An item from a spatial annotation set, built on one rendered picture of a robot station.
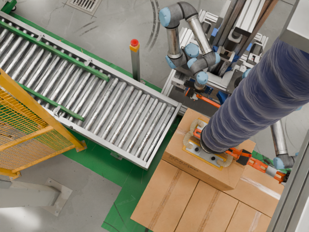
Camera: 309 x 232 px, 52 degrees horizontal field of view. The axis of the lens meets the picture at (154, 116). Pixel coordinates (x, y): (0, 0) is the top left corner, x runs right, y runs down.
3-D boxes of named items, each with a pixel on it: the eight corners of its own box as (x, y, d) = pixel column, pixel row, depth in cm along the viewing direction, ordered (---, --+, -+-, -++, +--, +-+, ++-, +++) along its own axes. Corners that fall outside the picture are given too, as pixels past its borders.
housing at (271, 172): (262, 173, 233) (265, 173, 229) (266, 165, 235) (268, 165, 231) (271, 178, 233) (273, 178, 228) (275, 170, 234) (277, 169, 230)
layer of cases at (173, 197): (131, 216, 321) (129, 218, 282) (176, 130, 345) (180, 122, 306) (239, 276, 310) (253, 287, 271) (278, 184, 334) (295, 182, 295)
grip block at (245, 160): (234, 160, 235) (236, 159, 229) (239, 149, 237) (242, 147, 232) (244, 166, 234) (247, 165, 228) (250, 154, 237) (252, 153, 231)
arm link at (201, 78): (205, 68, 212) (211, 78, 210) (202, 74, 222) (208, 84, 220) (194, 72, 211) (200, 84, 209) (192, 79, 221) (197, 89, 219)
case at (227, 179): (161, 158, 283) (164, 150, 245) (182, 119, 293) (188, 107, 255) (222, 191, 278) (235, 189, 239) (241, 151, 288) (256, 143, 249)
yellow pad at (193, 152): (181, 149, 246) (182, 148, 241) (187, 138, 248) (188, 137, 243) (220, 171, 243) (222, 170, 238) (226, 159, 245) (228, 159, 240)
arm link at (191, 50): (200, 59, 259) (203, 52, 246) (185, 66, 257) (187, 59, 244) (193, 47, 262) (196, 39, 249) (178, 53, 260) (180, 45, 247)
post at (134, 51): (133, 86, 372) (129, 45, 275) (135, 81, 374) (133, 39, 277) (138, 88, 371) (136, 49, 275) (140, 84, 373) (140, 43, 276)
